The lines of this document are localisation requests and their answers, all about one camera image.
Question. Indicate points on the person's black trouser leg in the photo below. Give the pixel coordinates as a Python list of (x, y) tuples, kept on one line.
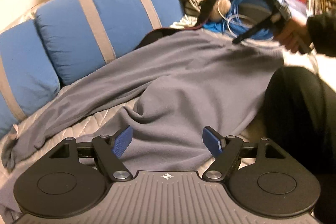
[(299, 115)]

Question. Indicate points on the blue grey-striped pillow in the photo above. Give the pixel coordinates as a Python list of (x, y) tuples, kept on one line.
[(28, 79), (81, 36)]

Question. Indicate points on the grey quilted bedspread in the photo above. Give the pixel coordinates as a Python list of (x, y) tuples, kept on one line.
[(84, 126)]

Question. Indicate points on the blue grey-striped pillow left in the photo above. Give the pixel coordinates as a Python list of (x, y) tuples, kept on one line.
[(28, 79)]

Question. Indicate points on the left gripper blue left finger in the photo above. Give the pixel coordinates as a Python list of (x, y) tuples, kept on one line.
[(108, 151)]

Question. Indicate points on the blue grey-striped pillow right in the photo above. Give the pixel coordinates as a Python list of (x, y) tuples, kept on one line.
[(81, 36)]

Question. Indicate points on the white crumpled cloth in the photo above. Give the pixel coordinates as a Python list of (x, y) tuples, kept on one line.
[(185, 22)]

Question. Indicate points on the person's black sleeve forearm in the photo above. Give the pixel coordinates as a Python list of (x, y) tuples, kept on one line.
[(322, 31)]

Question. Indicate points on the person's right hand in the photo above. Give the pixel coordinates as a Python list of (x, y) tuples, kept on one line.
[(294, 34)]

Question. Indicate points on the grey-blue fleece sweatpants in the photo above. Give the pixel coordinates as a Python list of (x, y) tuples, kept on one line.
[(167, 92)]

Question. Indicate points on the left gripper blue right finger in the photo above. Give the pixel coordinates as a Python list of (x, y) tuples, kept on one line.
[(226, 152)]

